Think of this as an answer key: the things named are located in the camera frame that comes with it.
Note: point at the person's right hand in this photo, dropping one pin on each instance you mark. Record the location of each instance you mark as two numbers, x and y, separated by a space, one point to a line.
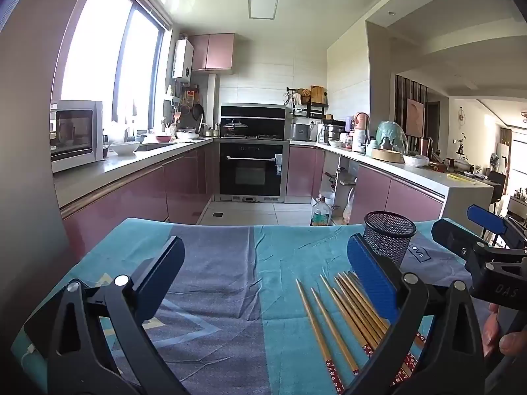
492 329

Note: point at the white microwave oven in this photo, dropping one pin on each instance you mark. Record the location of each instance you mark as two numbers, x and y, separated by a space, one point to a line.
76 133

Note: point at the bundle of wooden chopsticks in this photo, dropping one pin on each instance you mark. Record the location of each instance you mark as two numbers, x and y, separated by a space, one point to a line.
362 310

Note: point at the brown thermos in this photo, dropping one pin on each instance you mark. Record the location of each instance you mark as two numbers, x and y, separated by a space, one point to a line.
426 147

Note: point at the pink kitchen base cabinets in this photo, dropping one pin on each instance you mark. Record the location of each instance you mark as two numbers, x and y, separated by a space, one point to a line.
374 193
123 197

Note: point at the wooden cutting board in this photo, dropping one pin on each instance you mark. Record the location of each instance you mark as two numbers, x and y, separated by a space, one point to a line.
318 94

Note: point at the hanging frying pan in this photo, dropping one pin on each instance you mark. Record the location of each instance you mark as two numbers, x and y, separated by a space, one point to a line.
198 112

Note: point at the pink kettle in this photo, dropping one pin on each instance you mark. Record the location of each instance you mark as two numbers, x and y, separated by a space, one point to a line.
361 121

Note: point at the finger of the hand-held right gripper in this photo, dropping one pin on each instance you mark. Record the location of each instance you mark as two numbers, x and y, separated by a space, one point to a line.
486 218
448 232

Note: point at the white jar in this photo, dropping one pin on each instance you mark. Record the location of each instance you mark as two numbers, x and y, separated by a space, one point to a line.
359 140

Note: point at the framed picture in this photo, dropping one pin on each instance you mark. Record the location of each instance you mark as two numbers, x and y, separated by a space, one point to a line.
415 117

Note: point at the wooden slat partition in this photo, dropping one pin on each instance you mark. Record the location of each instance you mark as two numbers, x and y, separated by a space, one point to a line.
401 107

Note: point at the black wall shelf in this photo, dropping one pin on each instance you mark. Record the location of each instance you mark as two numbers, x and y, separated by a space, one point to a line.
313 109

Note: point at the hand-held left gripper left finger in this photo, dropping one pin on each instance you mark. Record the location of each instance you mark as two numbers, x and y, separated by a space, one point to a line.
162 284

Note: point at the green plastic-covered appliance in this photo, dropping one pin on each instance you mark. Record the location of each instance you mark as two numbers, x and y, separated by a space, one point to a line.
391 135

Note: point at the pot with glass lid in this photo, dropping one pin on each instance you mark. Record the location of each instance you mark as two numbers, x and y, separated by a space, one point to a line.
235 127

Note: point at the kitchen window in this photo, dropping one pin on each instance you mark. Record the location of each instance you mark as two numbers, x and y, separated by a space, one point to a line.
94 57

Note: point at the cooking oil bottle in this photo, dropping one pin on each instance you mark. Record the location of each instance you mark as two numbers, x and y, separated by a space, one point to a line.
320 214

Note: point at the blue grey printed tablecloth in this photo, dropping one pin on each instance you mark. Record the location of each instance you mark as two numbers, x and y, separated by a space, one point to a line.
230 296

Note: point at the white plastic bag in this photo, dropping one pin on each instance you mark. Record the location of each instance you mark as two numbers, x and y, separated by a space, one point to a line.
416 160

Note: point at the red bowl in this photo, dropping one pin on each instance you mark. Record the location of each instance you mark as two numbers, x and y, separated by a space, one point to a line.
164 138

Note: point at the wall clock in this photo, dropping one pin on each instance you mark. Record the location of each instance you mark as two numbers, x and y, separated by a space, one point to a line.
462 116

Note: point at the ceiling light panel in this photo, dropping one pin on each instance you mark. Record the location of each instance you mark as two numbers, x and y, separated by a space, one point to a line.
263 5

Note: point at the white water heater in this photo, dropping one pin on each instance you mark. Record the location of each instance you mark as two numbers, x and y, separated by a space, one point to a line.
182 59

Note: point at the black mesh pen holder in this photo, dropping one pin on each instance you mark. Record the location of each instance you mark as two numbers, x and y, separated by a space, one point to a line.
391 238

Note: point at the pink wall cabinet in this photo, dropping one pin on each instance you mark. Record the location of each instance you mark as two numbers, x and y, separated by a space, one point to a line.
212 51

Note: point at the round bamboo steamer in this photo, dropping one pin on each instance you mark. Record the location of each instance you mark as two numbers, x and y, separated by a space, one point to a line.
387 155

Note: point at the black built-in oven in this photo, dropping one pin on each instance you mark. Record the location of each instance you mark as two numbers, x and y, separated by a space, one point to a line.
251 173

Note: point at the stainless steamer pot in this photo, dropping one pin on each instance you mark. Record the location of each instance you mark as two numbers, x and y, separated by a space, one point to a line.
333 132

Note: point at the black range hood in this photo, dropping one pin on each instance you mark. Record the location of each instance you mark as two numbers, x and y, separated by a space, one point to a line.
267 117

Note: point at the grey refrigerator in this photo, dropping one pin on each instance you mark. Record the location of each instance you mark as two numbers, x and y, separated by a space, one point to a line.
29 131

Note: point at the white bowl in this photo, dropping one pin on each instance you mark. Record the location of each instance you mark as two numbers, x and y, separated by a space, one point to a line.
124 148

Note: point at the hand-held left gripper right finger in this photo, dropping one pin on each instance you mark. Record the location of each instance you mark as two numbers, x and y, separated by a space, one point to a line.
372 279

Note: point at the black chair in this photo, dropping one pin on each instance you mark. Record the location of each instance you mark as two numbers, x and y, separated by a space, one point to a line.
496 185

